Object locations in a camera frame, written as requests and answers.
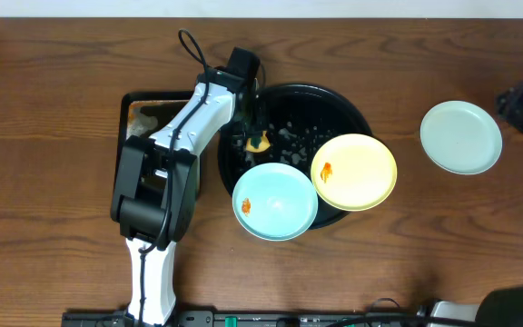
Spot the black round tray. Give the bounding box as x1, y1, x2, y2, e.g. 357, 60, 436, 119
217, 82, 374, 231

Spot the light blue plate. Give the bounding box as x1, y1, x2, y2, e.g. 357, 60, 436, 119
419, 101, 503, 175
232, 163, 319, 242

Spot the green and yellow sponge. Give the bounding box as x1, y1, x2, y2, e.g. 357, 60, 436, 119
245, 131, 271, 154

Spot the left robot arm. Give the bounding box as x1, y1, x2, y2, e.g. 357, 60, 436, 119
110, 69, 257, 326

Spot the black rectangular water tray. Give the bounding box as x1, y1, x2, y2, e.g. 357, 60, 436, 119
113, 91, 201, 204

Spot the yellow plate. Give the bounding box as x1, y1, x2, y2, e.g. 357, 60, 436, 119
311, 134, 398, 212

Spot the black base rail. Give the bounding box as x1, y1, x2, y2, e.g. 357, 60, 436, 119
60, 309, 406, 327

